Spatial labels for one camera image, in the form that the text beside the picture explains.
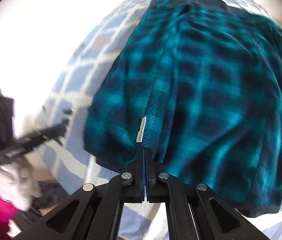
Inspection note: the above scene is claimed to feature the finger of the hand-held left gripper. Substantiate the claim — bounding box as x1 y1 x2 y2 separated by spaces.
30 109 73 153

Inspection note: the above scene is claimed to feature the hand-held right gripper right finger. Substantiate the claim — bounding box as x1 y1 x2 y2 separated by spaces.
144 148 269 240

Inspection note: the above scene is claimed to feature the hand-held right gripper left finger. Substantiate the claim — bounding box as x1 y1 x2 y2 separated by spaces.
13 147 145 240

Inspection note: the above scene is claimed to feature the teal plaid flannel shirt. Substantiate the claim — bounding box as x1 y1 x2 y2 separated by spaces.
84 0 282 218

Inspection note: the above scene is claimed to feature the blue checked bed sheet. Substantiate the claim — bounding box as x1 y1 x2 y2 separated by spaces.
35 0 279 240

